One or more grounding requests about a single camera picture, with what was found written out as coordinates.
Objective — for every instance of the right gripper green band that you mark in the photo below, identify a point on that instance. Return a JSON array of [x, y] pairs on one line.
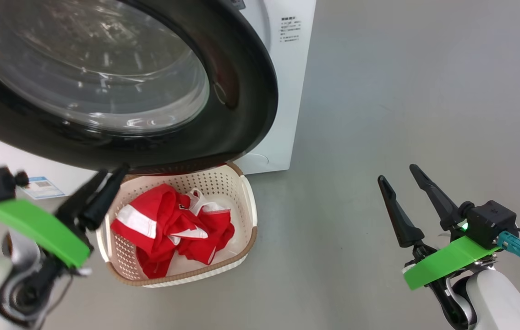
[[447, 263]]

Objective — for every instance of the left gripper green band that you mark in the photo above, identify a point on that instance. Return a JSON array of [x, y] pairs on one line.
[[35, 227]]

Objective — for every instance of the red garment white stripe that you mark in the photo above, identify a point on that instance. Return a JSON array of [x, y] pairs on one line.
[[150, 215]]

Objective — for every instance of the red garment white collar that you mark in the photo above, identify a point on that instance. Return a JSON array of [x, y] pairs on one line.
[[216, 229]]

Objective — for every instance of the black glass washing machine door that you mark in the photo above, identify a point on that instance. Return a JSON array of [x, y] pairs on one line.
[[241, 91]]

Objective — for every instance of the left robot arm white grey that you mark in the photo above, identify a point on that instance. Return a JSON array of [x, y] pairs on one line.
[[17, 288]]

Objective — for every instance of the cream perforated laundry basket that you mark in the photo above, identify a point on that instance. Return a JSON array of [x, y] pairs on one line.
[[246, 215]]

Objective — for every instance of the white front-load washing machine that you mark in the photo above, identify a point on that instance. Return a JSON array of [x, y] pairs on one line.
[[282, 114]]

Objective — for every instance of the blue energy label sticker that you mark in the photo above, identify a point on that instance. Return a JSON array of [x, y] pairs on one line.
[[42, 187]]

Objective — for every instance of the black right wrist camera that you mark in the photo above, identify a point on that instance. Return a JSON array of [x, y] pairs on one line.
[[491, 222]]

